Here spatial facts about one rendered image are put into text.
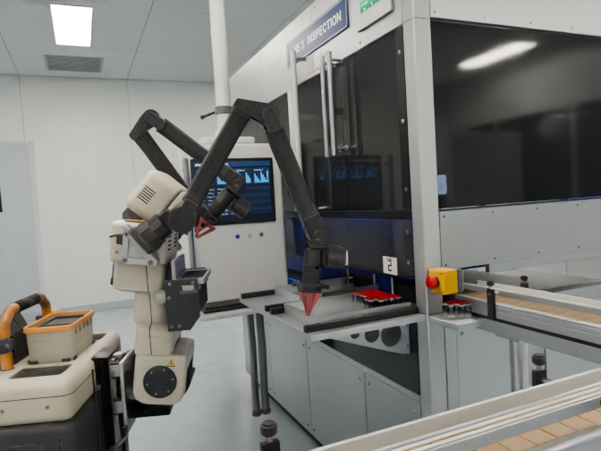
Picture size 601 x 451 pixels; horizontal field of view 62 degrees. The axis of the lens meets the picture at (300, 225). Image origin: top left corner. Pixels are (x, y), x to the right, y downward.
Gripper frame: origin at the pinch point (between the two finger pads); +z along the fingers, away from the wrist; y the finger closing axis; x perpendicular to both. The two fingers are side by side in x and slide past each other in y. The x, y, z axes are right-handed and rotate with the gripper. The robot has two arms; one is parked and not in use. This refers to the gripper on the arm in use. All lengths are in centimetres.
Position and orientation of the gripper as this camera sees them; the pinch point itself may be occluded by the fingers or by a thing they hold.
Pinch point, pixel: (308, 312)
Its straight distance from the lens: 154.8
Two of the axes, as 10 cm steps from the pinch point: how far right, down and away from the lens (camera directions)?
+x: -4.1, -0.1, 9.1
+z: -1.0, 9.9, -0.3
